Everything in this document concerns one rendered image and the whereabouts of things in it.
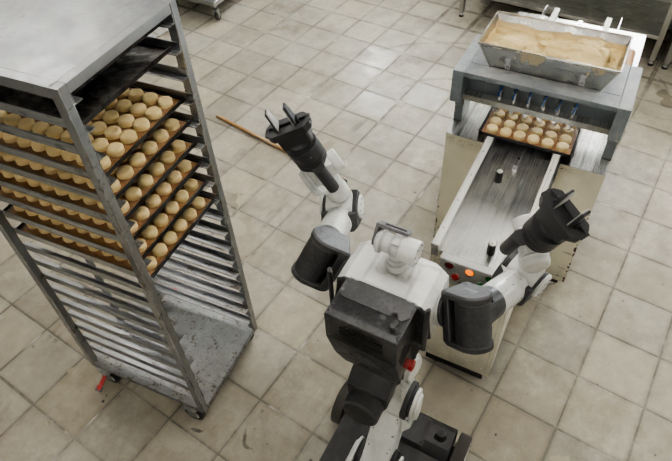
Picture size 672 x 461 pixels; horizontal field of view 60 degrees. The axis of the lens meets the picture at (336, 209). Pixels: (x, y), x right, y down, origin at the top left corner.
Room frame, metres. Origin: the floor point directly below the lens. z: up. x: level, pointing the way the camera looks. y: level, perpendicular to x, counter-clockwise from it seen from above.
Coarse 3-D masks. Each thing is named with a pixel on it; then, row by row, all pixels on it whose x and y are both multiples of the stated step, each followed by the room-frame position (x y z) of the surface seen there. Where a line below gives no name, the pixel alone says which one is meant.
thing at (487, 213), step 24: (504, 168) 1.87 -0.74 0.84; (528, 168) 1.86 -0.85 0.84; (480, 192) 1.73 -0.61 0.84; (504, 192) 1.72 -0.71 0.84; (528, 192) 1.71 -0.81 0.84; (480, 216) 1.59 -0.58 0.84; (504, 216) 1.58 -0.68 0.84; (456, 240) 1.47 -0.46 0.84; (480, 240) 1.46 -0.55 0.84; (480, 264) 1.35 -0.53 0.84; (432, 336) 1.42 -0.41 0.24; (456, 360) 1.35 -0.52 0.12; (480, 360) 1.30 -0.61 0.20
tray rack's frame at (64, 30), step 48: (0, 0) 1.65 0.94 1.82; (48, 0) 1.63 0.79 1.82; (96, 0) 1.62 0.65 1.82; (144, 0) 1.60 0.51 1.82; (0, 48) 1.38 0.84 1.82; (48, 48) 1.36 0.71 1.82; (96, 48) 1.35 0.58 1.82; (48, 96) 1.18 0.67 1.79; (48, 288) 1.45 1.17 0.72; (192, 336) 1.55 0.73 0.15; (240, 336) 1.53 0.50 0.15; (144, 384) 1.31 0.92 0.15
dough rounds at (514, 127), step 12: (492, 120) 2.10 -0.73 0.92; (504, 120) 2.12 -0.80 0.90; (516, 120) 2.10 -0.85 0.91; (528, 120) 2.09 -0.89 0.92; (492, 132) 2.03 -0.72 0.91; (504, 132) 2.01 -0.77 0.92; (516, 132) 2.01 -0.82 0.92; (528, 132) 2.03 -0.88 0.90; (540, 132) 2.00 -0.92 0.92; (552, 132) 1.99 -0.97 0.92; (564, 132) 1.99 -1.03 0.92; (576, 132) 2.01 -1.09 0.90; (540, 144) 1.94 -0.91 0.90; (552, 144) 1.91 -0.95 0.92; (564, 144) 1.91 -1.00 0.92
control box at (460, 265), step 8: (440, 256) 1.40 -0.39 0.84; (448, 256) 1.40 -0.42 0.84; (456, 256) 1.39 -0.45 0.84; (440, 264) 1.39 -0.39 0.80; (456, 264) 1.36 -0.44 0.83; (464, 264) 1.35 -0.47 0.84; (472, 264) 1.35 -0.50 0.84; (448, 272) 1.37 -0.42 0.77; (456, 272) 1.36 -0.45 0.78; (464, 272) 1.34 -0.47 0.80; (480, 272) 1.31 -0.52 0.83; (488, 272) 1.31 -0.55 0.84; (464, 280) 1.34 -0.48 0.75; (472, 280) 1.33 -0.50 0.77; (480, 280) 1.31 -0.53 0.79
